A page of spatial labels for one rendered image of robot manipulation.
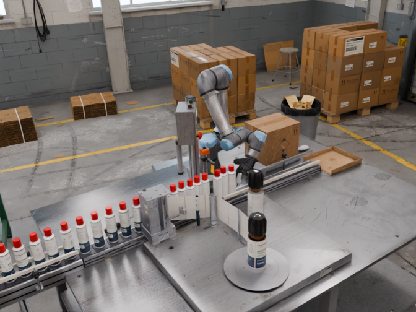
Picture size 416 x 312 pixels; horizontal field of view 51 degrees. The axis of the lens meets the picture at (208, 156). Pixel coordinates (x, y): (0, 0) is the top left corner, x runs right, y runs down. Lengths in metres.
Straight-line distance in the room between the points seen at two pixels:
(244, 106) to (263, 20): 2.82
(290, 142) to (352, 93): 3.15
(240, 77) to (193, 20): 2.30
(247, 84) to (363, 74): 1.53
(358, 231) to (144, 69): 5.86
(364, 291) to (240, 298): 1.28
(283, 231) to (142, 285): 0.78
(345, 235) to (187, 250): 0.85
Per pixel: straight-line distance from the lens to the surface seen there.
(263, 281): 2.02
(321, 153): 3.27
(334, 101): 6.01
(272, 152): 2.97
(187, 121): 2.26
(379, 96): 6.48
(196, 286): 2.01
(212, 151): 2.68
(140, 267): 2.22
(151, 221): 2.19
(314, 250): 2.23
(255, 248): 1.97
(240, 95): 5.94
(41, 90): 7.58
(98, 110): 6.59
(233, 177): 2.54
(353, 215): 2.62
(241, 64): 5.83
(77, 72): 7.55
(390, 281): 3.18
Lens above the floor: 2.25
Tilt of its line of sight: 26 degrees down
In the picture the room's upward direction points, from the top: 2 degrees counter-clockwise
